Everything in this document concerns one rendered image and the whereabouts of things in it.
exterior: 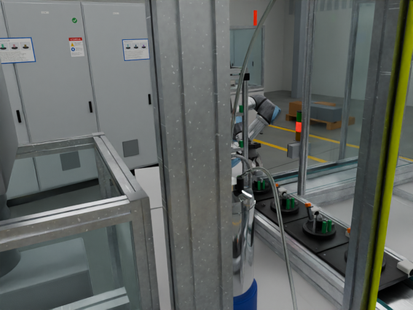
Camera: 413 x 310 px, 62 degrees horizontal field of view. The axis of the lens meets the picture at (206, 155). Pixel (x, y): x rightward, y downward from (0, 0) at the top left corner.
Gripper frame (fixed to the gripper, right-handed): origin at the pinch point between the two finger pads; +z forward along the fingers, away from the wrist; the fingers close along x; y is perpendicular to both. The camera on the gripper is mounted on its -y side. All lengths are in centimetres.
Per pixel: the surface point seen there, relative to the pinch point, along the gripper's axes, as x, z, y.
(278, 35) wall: -642, -636, 599
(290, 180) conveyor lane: -30.4, 4.9, 16.8
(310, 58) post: -18, -35, -51
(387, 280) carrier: 2, 64, -56
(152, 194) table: 48, -14, 50
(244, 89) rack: 21, -23, -48
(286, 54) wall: -669, -583, 632
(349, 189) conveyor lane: -53, 22, -2
